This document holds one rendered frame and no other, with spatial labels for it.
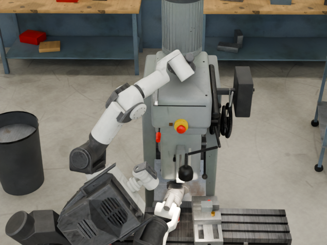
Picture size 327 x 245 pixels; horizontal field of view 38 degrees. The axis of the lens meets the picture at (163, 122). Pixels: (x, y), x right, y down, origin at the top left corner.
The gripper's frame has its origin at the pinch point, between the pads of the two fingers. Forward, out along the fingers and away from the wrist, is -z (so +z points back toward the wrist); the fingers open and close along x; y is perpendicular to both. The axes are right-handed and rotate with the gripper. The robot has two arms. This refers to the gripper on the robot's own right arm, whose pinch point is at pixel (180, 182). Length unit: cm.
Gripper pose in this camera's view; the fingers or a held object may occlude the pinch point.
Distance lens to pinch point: 257.6
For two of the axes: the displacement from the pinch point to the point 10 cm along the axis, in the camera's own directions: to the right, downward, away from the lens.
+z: -2.9, 5.4, -7.9
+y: 0.1, 8.3, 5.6
